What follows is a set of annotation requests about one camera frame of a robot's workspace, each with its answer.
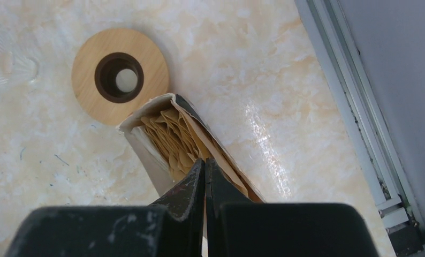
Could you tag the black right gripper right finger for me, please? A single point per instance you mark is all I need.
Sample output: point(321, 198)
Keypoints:
point(237, 226)

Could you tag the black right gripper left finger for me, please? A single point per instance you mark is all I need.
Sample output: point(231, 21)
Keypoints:
point(170, 226)

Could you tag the blue glass dripper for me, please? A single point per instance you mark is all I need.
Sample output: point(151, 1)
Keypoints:
point(17, 65)

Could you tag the coffee filter box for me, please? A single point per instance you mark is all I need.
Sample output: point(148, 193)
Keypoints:
point(159, 137)

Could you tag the brown paper coffee filter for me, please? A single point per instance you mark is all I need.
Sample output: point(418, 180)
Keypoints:
point(208, 147)

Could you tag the aluminium corner frame post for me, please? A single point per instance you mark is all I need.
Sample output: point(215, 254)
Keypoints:
point(344, 71)

